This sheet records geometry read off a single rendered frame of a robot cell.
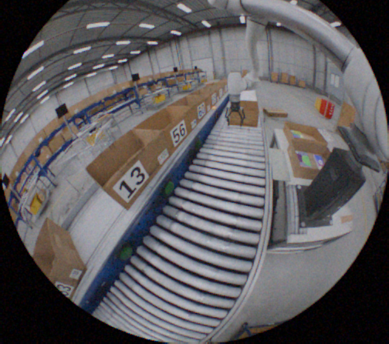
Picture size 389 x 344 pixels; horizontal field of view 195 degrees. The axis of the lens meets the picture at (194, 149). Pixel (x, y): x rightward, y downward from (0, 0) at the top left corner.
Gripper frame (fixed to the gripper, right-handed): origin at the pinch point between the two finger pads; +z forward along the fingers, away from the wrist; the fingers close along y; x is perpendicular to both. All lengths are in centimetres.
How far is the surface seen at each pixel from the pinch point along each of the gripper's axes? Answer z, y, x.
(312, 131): 6, 84, 22
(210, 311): 11, 20, -116
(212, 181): 11, -4, -53
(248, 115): -2.1, 11.6, 17.4
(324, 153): 7, 83, -12
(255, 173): 11.1, 20.3, -40.5
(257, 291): 86, 65, -120
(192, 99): -14, -50, 26
